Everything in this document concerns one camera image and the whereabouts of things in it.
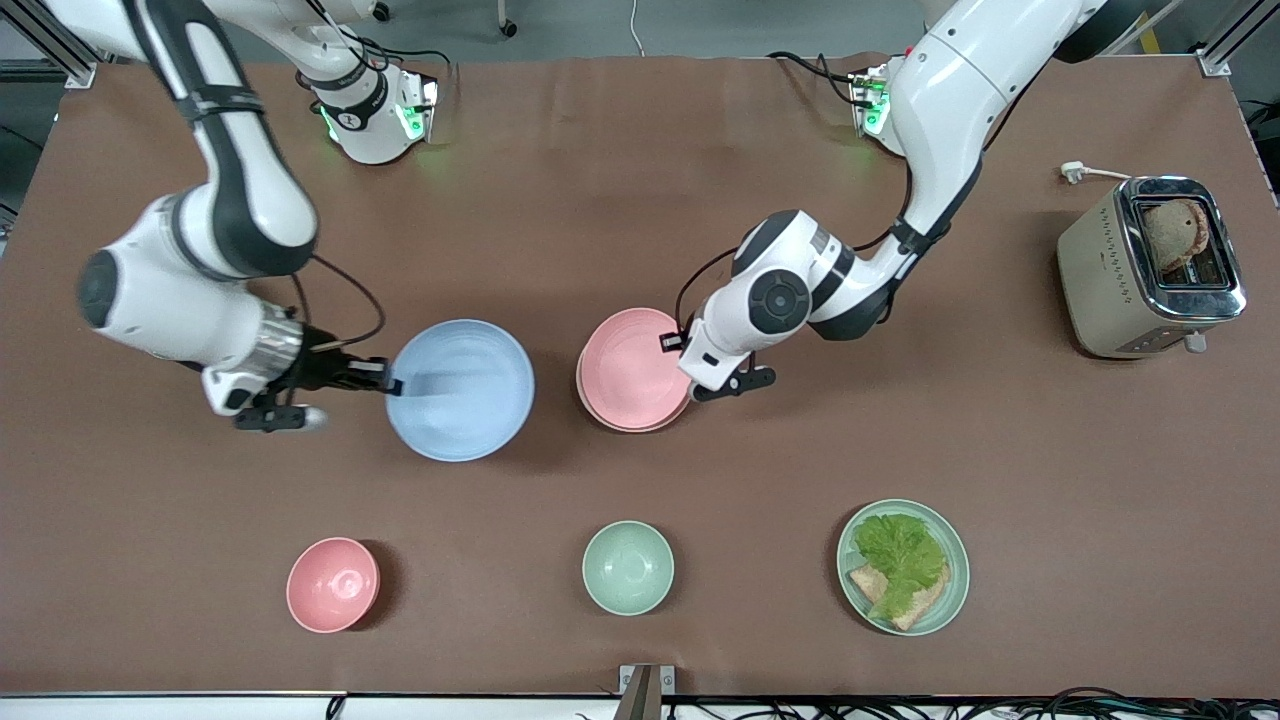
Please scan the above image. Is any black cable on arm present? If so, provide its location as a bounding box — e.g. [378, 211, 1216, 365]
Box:
[290, 254, 387, 353]
[675, 160, 919, 333]

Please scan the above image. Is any bread slice in toaster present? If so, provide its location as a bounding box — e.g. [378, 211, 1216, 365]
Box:
[1143, 198, 1211, 274]

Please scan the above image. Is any black cable bundle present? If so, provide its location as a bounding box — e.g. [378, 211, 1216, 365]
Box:
[665, 686, 1280, 720]

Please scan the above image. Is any black base cable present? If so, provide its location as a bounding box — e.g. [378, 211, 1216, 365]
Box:
[768, 50, 866, 106]
[355, 38, 453, 76]

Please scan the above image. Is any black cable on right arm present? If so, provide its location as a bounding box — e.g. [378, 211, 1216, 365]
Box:
[290, 254, 387, 353]

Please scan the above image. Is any green plate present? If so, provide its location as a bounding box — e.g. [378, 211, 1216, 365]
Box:
[837, 498, 971, 637]

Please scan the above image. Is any grey metal table bracket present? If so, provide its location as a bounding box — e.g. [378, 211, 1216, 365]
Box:
[618, 664, 677, 720]

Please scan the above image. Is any pink bowl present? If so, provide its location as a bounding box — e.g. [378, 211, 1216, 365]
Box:
[287, 537, 381, 634]

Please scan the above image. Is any green bowl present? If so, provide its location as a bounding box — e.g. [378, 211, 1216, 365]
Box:
[582, 520, 675, 617]

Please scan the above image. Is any white toaster power cord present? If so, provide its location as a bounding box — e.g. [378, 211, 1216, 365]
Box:
[1060, 160, 1134, 185]

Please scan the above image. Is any beige and chrome toaster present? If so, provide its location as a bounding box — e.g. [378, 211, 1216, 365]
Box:
[1057, 176, 1248, 359]

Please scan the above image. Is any aluminium frame profile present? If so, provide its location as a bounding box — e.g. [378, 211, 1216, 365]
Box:
[0, 0, 98, 89]
[1195, 0, 1280, 78]

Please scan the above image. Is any toast slice under lettuce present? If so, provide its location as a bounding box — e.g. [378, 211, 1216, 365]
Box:
[848, 563, 951, 632]

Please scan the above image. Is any green lettuce leaf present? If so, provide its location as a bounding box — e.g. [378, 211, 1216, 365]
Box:
[853, 513, 948, 621]

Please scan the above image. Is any blue shallow plate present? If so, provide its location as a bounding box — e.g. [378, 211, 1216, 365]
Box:
[385, 319, 536, 463]

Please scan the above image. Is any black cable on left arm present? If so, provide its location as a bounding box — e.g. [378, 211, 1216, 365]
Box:
[675, 160, 919, 333]

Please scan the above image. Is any pink shallow plate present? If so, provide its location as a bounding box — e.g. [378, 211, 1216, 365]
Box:
[577, 307, 693, 431]

